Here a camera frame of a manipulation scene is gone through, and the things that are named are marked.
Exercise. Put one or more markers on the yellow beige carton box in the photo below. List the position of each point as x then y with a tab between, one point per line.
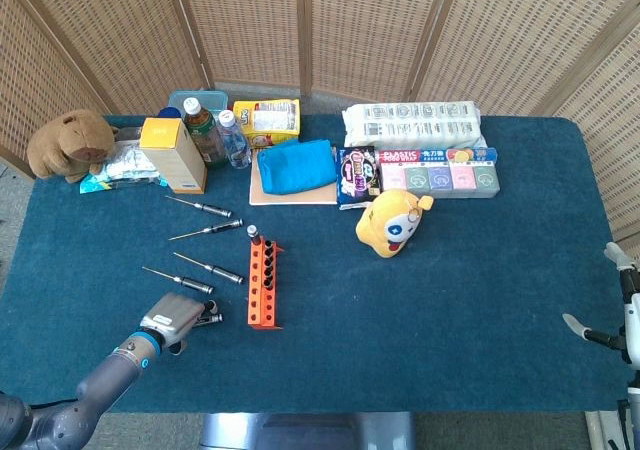
172	160

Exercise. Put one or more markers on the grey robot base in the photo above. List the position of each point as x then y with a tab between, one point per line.
305	432

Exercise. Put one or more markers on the orange screwdriver rack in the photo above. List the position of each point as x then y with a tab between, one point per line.
256	300

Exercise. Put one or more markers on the yellow snack bag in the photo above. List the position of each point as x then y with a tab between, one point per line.
267	120

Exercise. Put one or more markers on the woven folding screen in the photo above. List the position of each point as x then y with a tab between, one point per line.
350	30

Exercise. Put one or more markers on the blue lidded plastic container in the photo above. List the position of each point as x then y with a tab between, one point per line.
210	99

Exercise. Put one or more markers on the clear water bottle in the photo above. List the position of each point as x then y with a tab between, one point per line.
235	142

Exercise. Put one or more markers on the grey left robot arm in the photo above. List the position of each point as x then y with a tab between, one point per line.
100	385

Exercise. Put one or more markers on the beige flat board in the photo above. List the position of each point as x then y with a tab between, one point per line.
295	199

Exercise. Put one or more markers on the plastic food wrap box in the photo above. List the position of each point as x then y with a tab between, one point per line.
425	156

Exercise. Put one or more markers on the silver crinkled foil pack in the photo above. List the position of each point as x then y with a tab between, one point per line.
127	162

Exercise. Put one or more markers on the teal white wipes pack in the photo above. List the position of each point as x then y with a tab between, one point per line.
100	185

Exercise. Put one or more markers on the brown capybara plush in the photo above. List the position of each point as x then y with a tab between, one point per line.
65	145

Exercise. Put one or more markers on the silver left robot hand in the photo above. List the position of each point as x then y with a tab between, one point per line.
175	315

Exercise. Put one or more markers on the blue carpet table cover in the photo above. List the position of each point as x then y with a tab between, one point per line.
400	330

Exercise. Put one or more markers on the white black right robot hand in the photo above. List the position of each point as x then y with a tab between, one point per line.
631	300

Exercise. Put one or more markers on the yellow plush toy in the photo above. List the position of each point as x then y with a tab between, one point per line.
385	225

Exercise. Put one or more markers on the blue round cap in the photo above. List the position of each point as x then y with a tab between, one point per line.
169	112

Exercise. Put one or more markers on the small black screwdriver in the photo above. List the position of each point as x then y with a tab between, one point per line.
268	283
268	256
268	270
268	244

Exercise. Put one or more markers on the dark purple snack bag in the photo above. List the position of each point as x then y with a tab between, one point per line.
357	175

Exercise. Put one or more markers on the black silver precision screwdriver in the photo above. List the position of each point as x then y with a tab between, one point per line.
192	283
220	272
214	318
220	227
210	207

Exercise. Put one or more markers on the large white tissue pack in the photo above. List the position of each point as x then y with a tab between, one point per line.
415	122

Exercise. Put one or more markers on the green tea bottle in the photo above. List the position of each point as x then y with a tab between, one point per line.
205	135

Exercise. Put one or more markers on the multicolour pocket tissue pack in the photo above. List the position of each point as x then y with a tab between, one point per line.
440	180

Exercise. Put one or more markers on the blue cloth pouch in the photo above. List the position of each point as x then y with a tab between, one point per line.
295	167

